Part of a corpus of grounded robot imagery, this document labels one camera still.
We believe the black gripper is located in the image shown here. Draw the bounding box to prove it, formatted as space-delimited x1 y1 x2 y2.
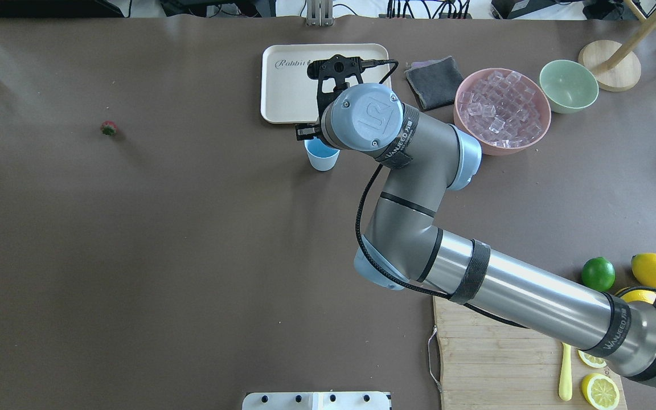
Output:
295 54 363 141

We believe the red strawberry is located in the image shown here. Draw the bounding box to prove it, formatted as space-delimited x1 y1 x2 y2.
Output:
100 120 118 137

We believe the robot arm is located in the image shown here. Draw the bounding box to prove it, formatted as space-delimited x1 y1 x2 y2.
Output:
295 55 656 387

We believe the light blue plastic cup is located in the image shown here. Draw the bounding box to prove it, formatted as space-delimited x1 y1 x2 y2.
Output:
303 138 339 171

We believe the pink bowl of ice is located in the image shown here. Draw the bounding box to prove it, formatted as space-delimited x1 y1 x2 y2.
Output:
454 68 551 156

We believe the cream rabbit tray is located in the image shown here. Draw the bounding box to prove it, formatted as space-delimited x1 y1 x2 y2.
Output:
260 43 390 124

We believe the grey folded cloth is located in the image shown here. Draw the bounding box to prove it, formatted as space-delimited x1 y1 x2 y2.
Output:
404 55 464 110

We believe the small green bowl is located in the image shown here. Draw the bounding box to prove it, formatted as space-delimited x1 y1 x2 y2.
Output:
539 60 600 114

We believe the wooden cutting board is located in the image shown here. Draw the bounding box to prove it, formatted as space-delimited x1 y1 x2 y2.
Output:
430 298 623 409

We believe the wooden stand with round base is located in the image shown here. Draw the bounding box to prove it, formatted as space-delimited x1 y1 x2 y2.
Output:
578 1 656 92

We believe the green lime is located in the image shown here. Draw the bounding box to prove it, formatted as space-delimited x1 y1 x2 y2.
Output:
581 256 617 292

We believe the yellow plastic knife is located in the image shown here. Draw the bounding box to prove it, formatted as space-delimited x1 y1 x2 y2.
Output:
557 342 573 401

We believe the yellow lemon left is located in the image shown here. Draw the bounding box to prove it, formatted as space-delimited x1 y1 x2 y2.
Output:
631 253 656 288

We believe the yellow lemon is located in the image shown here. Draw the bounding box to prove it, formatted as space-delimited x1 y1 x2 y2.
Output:
631 253 656 288
618 290 656 304

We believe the yellow lemon right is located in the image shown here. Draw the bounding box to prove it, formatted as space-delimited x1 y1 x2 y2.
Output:
618 290 656 304

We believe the lemon half slice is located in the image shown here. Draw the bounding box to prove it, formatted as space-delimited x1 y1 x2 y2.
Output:
581 373 621 409

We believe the aluminium frame post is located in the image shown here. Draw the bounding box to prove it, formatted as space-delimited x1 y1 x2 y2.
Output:
305 0 335 27

